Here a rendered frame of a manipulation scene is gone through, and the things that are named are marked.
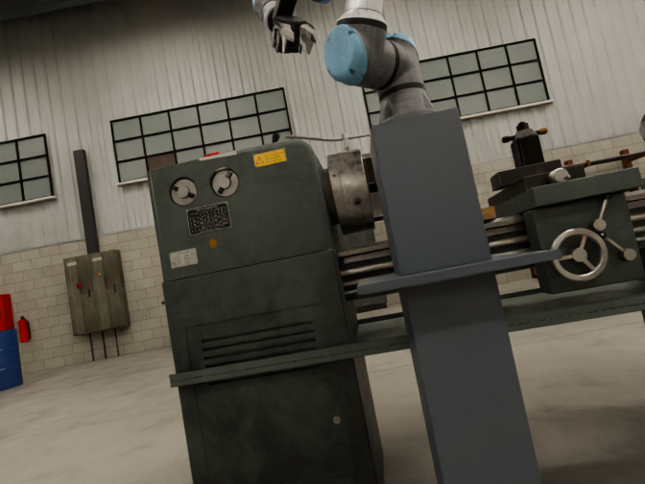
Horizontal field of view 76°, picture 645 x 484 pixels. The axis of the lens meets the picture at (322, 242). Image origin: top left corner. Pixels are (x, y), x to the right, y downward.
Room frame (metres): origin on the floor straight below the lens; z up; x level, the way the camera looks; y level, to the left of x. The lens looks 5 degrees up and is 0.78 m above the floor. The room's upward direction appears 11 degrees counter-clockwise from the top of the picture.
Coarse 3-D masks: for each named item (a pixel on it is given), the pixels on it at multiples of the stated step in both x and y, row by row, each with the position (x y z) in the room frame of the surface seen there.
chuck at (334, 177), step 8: (328, 160) 1.47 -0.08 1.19; (336, 160) 1.46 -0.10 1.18; (328, 168) 1.45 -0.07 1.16; (336, 168) 1.44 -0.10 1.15; (336, 176) 1.43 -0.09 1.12; (336, 184) 1.42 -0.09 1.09; (336, 192) 1.43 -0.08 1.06; (336, 200) 1.43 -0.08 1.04; (336, 208) 1.44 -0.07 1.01; (344, 208) 1.44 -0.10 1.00; (344, 216) 1.46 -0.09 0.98; (344, 224) 1.49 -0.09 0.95; (344, 232) 1.54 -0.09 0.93
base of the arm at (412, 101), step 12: (408, 84) 0.96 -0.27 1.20; (420, 84) 0.97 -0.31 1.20; (384, 96) 0.99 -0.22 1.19; (396, 96) 0.96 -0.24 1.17; (408, 96) 0.95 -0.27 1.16; (420, 96) 0.96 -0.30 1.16; (384, 108) 0.99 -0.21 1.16; (396, 108) 0.95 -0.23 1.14; (408, 108) 0.94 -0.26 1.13; (420, 108) 0.94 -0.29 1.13; (432, 108) 0.97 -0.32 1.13; (384, 120) 0.98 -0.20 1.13; (396, 120) 0.95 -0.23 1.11
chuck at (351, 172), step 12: (336, 156) 1.49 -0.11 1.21; (348, 156) 1.46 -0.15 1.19; (360, 156) 1.45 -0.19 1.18; (348, 168) 1.43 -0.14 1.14; (360, 168) 1.42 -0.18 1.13; (348, 180) 1.42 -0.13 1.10; (360, 180) 1.41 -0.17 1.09; (348, 192) 1.42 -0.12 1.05; (360, 192) 1.42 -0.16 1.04; (348, 204) 1.44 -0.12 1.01; (348, 216) 1.46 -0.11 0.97; (360, 216) 1.47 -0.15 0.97; (372, 216) 1.47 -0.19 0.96; (360, 228) 1.52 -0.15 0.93; (372, 228) 1.54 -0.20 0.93
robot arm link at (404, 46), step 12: (396, 36) 0.95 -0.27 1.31; (408, 36) 0.97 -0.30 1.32; (396, 48) 0.93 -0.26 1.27; (408, 48) 0.96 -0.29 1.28; (396, 60) 0.93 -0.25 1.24; (408, 60) 0.95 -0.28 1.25; (396, 72) 0.94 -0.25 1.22; (408, 72) 0.96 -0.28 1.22; (420, 72) 0.98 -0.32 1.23; (396, 84) 0.96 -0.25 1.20
